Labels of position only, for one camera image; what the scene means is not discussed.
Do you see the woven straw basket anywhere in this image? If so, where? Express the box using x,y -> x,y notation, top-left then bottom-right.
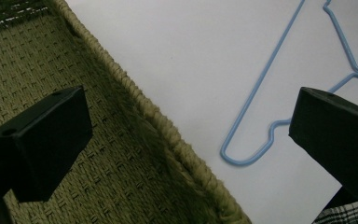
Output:
0,0 -> 253,224

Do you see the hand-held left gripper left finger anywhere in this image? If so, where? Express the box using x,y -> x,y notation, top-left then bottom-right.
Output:
0,86 -> 94,203

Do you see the black white plaid cloth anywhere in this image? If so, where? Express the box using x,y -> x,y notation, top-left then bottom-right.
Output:
312,199 -> 358,224

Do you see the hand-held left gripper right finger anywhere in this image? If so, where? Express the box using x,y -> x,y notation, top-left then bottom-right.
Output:
288,86 -> 358,202

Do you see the blue wire clothes hanger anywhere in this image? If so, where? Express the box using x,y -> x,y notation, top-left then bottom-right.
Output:
219,0 -> 358,167

